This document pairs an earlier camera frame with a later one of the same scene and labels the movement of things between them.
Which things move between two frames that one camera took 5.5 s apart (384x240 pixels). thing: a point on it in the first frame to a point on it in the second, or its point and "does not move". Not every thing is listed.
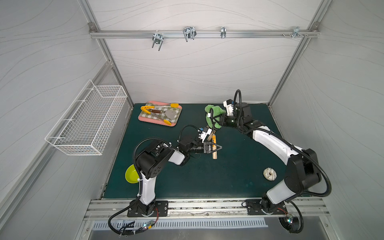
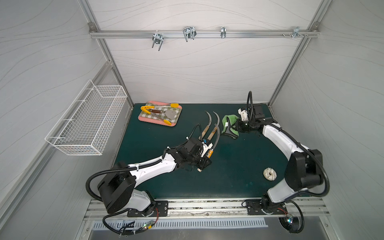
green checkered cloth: [161, 112] does not move
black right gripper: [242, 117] to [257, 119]
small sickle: [214, 147] to [206, 127]
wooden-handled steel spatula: [170, 114] does not move
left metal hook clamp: [157, 38] does not move
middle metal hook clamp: [189, 32] does not move
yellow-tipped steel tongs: [146, 108] does not move
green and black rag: [213, 114] to [227, 121]
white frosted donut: [270, 174] does not move
